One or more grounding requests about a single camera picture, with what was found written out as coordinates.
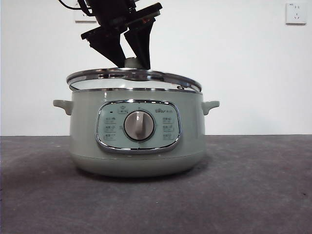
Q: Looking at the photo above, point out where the glass lid with green knob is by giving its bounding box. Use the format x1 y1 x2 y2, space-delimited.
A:
66 57 203 95

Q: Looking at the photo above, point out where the pale green electric cooking pot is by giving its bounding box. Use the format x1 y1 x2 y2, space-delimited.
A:
53 88 220 177

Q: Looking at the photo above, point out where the black cable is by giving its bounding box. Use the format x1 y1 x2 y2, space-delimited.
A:
58 0 86 12

